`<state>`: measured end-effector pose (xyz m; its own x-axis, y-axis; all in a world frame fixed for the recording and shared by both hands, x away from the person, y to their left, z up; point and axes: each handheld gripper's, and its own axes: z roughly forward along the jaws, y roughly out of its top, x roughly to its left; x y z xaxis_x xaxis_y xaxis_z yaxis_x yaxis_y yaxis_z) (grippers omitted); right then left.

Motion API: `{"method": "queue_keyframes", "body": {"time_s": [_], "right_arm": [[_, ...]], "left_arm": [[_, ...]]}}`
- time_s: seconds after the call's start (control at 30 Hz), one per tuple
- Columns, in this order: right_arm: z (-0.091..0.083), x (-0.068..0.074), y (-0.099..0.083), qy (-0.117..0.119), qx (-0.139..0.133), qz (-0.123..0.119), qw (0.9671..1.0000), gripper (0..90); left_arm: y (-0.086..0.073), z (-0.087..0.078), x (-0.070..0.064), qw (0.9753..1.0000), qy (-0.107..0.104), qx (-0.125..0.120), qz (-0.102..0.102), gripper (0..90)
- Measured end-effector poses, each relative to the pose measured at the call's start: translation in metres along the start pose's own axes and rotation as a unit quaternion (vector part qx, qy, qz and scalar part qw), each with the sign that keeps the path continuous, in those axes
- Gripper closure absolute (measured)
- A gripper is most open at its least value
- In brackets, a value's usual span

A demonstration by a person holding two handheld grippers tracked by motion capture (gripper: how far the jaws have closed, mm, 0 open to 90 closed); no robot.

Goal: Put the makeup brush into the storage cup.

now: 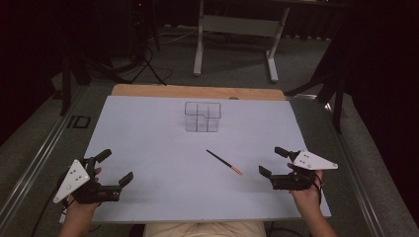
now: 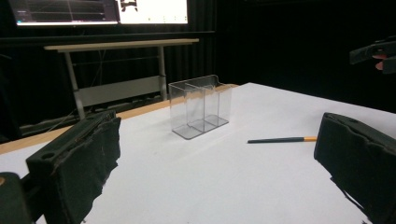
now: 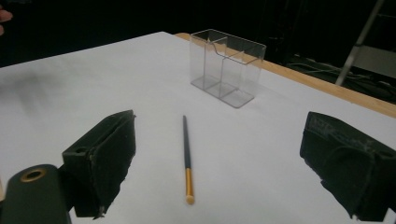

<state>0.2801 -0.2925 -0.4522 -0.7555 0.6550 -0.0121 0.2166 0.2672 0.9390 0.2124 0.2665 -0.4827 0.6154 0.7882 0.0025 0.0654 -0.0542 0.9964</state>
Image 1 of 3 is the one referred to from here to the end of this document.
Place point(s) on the black floor socket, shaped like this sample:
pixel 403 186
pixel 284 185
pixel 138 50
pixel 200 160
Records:
pixel 79 121

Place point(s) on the wooden table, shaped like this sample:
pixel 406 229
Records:
pixel 197 91

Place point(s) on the person's left hand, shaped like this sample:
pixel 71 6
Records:
pixel 82 207

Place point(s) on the clear plastic organizer box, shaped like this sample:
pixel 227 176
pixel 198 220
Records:
pixel 202 117

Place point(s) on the person's beige pants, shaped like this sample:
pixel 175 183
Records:
pixel 204 229

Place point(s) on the aluminium floor rail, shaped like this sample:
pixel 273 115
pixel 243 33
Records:
pixel 355 171
pixel 36 158

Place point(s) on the white table board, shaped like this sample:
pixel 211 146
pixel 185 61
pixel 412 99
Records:
pixel 164 184

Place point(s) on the black metal stand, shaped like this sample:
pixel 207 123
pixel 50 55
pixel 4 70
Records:
pixel 67 85
pixel 332 92

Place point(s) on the white desk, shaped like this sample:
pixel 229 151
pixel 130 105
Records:
pixel 237 25

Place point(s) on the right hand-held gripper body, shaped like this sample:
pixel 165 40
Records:
pixel 313 162

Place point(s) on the plain black curtain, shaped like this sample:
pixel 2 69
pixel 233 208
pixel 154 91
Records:
pixel 385 82

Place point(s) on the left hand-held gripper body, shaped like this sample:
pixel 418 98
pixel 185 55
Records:
pixel 74 179

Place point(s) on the person's right hand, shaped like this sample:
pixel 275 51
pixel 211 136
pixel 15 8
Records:
pixel 308 197

